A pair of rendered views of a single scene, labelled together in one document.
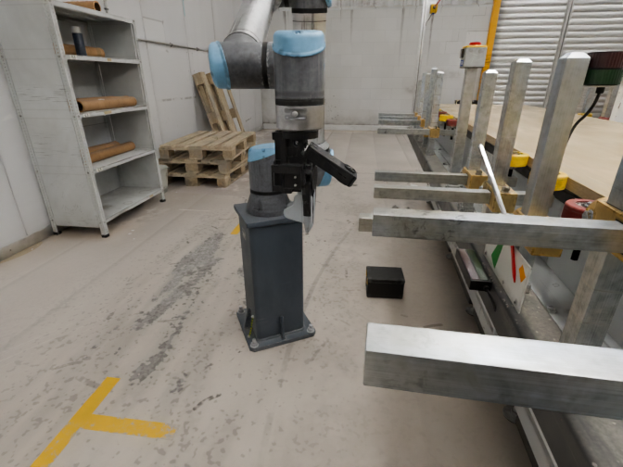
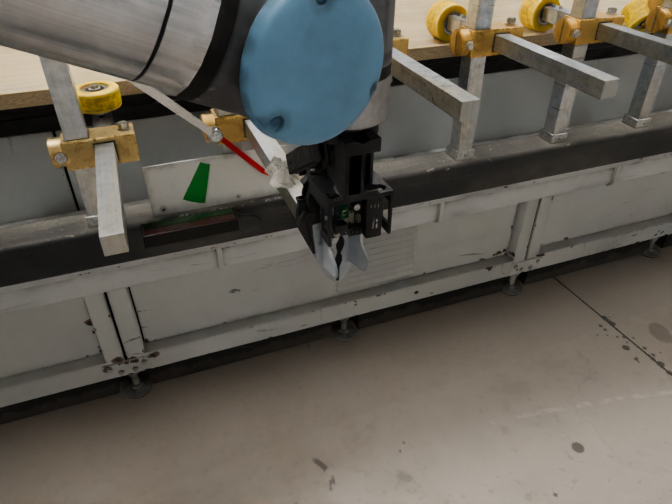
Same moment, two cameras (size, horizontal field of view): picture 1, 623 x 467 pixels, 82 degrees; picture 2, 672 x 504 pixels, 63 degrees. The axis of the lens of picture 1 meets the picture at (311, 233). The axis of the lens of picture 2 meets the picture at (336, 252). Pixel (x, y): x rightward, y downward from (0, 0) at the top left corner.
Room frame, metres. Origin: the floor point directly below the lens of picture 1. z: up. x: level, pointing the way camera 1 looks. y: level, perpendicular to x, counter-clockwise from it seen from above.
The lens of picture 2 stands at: (0.98, 0.46, 1.23)
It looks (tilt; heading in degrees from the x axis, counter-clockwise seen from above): 36 degrees down; 239
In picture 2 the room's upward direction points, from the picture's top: straight up
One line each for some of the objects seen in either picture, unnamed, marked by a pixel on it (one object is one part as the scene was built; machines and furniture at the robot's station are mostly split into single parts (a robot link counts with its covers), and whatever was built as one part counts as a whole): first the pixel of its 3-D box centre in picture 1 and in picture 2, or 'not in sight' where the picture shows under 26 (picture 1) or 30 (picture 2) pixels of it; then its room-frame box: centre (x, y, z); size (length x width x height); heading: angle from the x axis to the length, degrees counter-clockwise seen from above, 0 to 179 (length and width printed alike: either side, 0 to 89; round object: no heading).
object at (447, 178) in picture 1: (442, 178); not in sight; (1.14, -0.42, 0.82); 0.44 x 0.03 x 0.04; 80
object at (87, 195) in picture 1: (95, 124); not in sight; (2.97, 1.72, 0.78); 0.90 x 0.45 x 1.55; 172
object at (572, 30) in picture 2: not in sight; (587, 28); (-0.09, -0.31, 0.95); 0.14 x 0.06 x 0.05; 170
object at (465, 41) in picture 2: not in sight; (485, 39); (0.16, -0.35, 0.95); 0.14 x 0.06 x 0.05; 170
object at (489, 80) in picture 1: (476, 151); not in sight; (1.16, -0.53, 0.90); 0.04 x 0.04 x 0.48; 80
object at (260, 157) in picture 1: (269, 166); not in sight; (1.46, 0.17, 0.79); 0.17 x 0.15 x 0.18; 89
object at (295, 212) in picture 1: (298, 214); (354, 253); (0.70, 0.03, 0.86); 0.06 x 0.03 x 0.09; 81
